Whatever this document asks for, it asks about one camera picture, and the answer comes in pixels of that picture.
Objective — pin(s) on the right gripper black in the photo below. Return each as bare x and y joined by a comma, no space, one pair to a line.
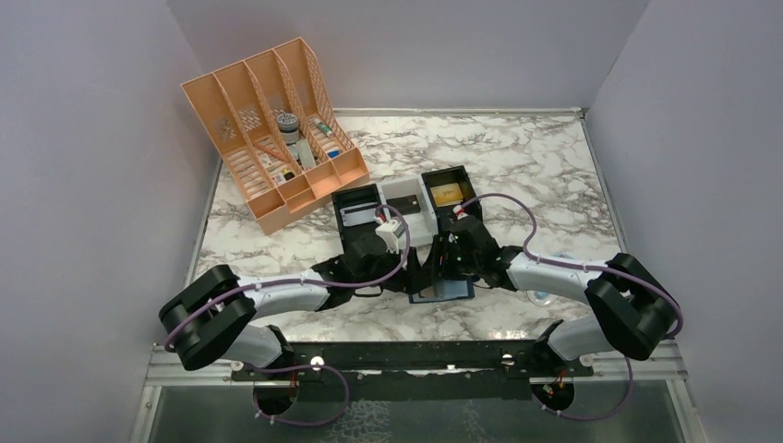
444,259

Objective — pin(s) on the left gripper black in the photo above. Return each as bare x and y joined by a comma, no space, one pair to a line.
406,269

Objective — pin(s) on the blue leather card holder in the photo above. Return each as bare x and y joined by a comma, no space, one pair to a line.
444,291

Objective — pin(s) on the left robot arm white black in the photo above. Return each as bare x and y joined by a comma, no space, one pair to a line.
211,318

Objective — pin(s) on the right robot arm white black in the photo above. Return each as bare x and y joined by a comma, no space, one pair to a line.
631,313

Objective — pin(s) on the black credit card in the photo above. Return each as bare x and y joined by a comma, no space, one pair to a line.
406,205

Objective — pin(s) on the gold credit card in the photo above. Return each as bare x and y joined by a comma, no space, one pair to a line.
447,195

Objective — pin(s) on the silver credit card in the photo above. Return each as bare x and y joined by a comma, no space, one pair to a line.
358,214

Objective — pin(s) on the white plastic bin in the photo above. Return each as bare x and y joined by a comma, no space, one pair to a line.
422,225

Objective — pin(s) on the right black plastic bin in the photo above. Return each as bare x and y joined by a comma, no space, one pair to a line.
456,174

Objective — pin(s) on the black plastic bin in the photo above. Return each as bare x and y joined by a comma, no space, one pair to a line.
350,197
456,174

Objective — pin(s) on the left black plastic bin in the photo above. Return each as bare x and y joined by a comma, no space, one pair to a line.
350,197

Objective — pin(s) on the clear blue plastic case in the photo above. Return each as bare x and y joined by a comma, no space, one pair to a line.
541,298

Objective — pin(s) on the green white marker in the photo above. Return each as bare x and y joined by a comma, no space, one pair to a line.
323,127

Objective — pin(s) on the orange pencil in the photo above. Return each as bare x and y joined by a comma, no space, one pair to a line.
272,152

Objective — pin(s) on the grey round tape roll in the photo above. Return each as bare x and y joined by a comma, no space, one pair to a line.
289,127

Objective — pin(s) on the orange plastic file organizer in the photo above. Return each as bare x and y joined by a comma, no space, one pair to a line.
237,104

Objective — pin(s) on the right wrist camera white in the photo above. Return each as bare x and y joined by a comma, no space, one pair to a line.
459,213

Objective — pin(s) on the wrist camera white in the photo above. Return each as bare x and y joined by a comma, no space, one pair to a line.
459,213
392,233

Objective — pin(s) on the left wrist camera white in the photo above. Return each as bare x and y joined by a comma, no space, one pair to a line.
392,233

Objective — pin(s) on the black metal base rail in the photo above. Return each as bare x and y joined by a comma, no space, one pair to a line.
410,371

